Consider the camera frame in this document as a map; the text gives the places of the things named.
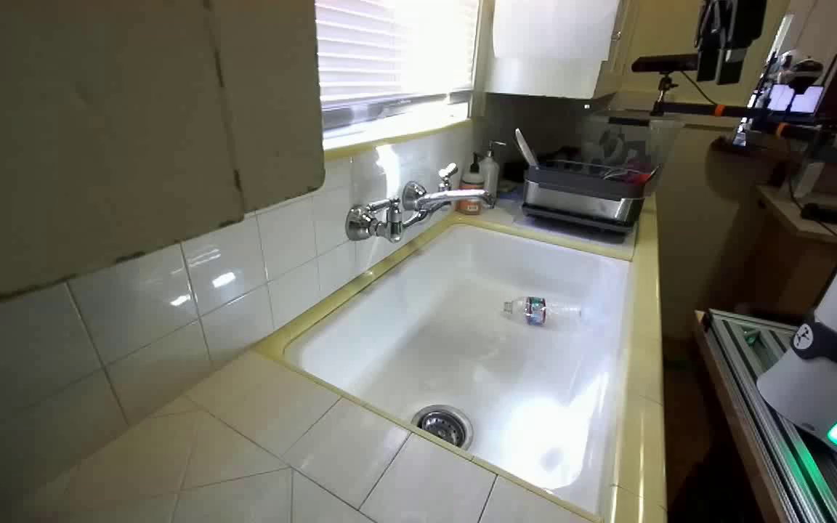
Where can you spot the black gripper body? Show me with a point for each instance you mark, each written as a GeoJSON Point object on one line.
{"type": "Point", "coordinates": [732, 39]}

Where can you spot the black dish rack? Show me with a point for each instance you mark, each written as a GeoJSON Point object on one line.
{"type": "Point", "coordinates": [579, 193]}

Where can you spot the wooden desk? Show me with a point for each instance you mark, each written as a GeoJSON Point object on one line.
{"type": "Point", "coordinates": [797, 251]}

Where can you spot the white plastic bottle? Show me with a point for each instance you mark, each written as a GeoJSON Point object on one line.
{"type": "Point", "coordinates": [493, 174]}

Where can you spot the pump soap bottle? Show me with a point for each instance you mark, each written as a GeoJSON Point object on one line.
{"type": "Point", "coordinates": [476, 177]}

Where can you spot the clear plastic water bottle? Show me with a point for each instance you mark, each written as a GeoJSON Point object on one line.
{"type": "Point", "coordinates": [538, 311]}

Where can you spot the white window blinds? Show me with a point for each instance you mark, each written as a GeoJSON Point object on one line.
{"type": "Point", "coordinates": [390, 48]}

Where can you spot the white kitchen sink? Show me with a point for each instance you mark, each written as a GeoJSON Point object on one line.
{"type": "Point", "coordinates": [459, 350]}

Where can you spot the metal sink drain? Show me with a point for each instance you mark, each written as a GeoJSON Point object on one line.
{"type": "Point", "coordinates": [444, 425]}

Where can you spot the black stereo camera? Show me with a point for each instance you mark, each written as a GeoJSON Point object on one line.
{"type": "Point", "coordinates": [668, 62]}

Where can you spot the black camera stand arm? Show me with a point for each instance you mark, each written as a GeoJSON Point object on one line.
{"type": "Point", "coordinates": [700, 104]}

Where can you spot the white wall cabinet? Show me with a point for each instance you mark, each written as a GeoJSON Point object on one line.
{"type": "Point", "coordinates": [553, 48]}

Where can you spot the chrome wall faucet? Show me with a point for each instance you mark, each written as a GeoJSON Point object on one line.
{"type": "Point", "coordinates": [390, 215]}

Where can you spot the aluminium frame robot table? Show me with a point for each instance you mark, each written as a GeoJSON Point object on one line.
{"type": "Point", "coordinates": [768, 425]}

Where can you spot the cream wall cabinet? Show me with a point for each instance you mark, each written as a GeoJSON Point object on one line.
{"type": "Point", "coordinates": [100, 126]}

